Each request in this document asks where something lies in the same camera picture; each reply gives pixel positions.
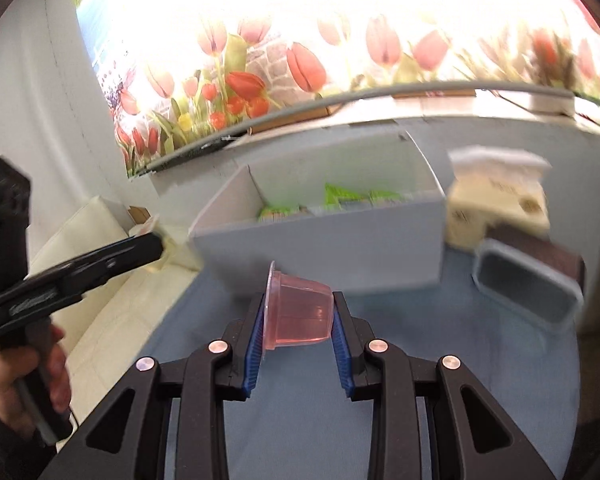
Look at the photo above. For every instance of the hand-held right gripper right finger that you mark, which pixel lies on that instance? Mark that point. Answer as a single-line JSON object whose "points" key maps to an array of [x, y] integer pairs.
{"points": [[341, 355]]}

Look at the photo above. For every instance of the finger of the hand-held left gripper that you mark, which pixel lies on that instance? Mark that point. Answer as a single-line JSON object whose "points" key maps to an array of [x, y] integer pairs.
{"points": [[112, 260]]}

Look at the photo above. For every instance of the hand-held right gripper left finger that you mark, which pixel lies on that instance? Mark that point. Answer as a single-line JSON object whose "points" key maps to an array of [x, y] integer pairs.
{"points": [[252, 347]]}

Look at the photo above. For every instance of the red jelly cup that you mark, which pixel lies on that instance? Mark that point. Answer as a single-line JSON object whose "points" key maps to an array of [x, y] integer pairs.
{"points": [[297, 312], [152, 232]]}

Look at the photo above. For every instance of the white cardboard box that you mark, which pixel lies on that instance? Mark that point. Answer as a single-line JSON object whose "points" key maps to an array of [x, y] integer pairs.
{"points": [[330, 245]]}

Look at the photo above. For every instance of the green snack packet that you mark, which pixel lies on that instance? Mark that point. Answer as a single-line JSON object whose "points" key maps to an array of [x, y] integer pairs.
{"points": [[342, 194], [277, 210]]}

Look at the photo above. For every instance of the person's left forearm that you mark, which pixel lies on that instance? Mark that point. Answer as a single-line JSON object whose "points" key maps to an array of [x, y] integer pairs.
{"points": [[7, 452]]}

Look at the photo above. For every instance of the person's left hand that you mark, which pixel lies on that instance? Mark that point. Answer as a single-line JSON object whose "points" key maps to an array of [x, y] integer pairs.
{"points": [[10, 380]]}

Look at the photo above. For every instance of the cream leather sofa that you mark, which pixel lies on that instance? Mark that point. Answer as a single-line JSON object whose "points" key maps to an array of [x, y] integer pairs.
{"points": [[105, 310]]}

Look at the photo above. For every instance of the cardboard piece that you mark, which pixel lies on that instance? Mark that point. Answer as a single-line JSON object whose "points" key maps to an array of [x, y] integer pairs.
{"points": [[141, 213]]}

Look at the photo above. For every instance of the blue tablecloth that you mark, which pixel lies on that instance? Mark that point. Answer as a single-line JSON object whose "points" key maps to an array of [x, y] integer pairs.
{"points": [[300, 440]]}

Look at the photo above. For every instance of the rectangular desk clock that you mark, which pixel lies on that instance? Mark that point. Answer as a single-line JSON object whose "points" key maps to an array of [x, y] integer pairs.
{"points": [[527, 285]]}

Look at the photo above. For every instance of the cream tissue box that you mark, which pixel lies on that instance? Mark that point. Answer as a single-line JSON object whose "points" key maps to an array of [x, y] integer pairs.
{"points": [[500, 200]]}

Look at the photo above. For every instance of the tulip print roller blind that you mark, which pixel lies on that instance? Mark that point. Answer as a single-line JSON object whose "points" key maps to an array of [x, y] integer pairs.
{"points": [[330, 40]]}

